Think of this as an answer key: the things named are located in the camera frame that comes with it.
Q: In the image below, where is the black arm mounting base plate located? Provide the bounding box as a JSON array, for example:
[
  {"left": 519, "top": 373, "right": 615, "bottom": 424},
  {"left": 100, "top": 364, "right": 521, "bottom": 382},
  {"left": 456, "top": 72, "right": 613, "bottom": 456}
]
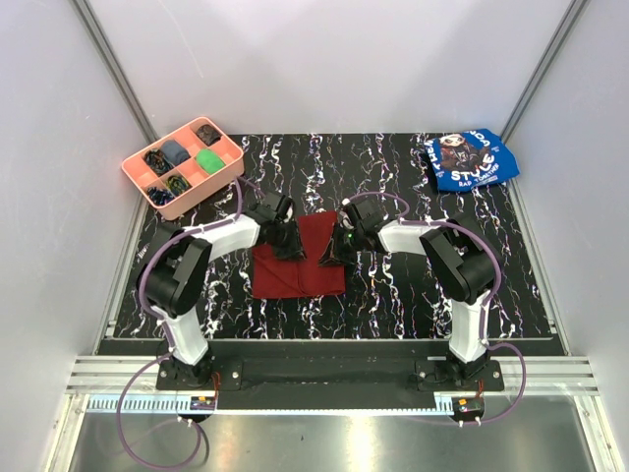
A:
[{"left": 156, "top": 340, "right": 505, "bottom": 413}]

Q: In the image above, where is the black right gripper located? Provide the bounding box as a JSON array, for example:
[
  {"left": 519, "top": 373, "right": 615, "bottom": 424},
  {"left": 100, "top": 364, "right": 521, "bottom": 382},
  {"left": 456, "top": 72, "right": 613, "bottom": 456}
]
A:
[{"left": 318, "top": 222, "right": 365, "bottom": 268}]

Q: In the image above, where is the dark brown rolled sock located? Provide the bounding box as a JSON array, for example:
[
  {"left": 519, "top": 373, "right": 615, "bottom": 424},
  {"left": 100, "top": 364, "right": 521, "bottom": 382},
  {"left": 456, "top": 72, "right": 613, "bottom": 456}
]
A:
[{"left": 196, "top": 124, "right": 222, "bottom": 147}]

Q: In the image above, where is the blue printed folded shirt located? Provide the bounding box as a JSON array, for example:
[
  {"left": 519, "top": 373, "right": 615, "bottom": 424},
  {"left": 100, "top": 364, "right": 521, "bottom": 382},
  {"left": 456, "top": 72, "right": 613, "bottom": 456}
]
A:
[{"left": 425, "top": 129, "right": 520, "bottom": 193}]

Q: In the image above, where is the pink compartment organizer box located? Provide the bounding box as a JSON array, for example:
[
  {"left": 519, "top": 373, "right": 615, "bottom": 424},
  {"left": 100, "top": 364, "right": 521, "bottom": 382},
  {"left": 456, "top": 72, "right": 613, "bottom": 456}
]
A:
[{"left": 121, "top": 117, "right": 245, "bottom": 220}]

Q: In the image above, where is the dark blue rolled sock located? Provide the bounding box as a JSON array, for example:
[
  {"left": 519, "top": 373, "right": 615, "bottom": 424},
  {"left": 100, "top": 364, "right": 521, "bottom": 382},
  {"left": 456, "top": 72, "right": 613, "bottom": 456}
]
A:
[{"left": 145, "top": 187, "right": 174, "bottom": 207}]

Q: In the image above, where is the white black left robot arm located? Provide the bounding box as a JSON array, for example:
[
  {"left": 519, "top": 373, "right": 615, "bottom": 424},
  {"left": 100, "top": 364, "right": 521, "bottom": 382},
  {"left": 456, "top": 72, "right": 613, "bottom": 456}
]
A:
[{"left": 137, "top": 192, "right": 306, "bottom": 389}]

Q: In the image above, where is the red cloth napkin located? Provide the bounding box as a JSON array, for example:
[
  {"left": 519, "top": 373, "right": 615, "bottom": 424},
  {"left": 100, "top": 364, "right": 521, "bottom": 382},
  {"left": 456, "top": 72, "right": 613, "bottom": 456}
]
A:
[{"left": 252, "top": 211, "right": 346, "bottom": 300}]

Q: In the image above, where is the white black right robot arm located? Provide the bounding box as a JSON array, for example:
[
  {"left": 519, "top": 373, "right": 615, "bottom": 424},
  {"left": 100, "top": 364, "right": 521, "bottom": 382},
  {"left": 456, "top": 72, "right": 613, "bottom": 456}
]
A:
[{"left": 318, "top": 198, "right": 502, "bottom": 390}]

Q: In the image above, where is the black patterned rolled sock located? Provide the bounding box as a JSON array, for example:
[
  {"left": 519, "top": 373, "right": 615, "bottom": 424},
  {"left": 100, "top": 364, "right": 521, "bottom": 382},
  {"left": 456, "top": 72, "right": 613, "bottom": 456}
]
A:
[{"left": 143, "top": 148, "right": 172, "bottom": 177}]

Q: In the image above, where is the green rolled sock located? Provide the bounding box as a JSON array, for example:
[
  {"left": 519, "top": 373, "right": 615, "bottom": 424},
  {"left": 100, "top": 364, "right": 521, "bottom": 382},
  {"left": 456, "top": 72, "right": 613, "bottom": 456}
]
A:
[{"left": 196, "top": 148, "right": 225, "bottom": 175}]

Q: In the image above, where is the grey blue rolled sock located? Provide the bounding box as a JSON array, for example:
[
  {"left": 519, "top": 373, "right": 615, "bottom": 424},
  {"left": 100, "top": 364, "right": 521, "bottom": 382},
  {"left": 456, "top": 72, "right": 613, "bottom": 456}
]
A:
[{"left": 160, "top": 140, "right": 191, "bottom": 166}]

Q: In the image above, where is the black yellow rolled sock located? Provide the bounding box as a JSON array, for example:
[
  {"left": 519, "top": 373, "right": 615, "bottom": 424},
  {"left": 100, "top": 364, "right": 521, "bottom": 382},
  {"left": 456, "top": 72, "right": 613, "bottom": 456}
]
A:
[{"left": 165, "top": 174, "right": 192, "bottom": 197}]

